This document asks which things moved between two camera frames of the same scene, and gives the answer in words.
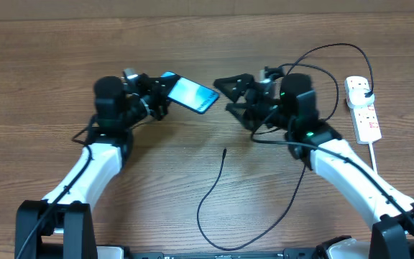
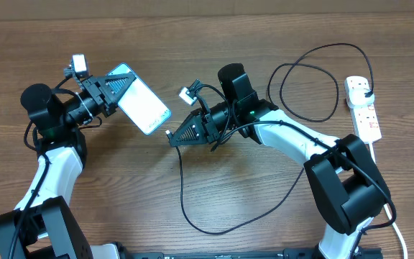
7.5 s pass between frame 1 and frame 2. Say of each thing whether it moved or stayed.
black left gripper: moved
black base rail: stayed
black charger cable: moved
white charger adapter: stayed
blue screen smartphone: moved
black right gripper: moved
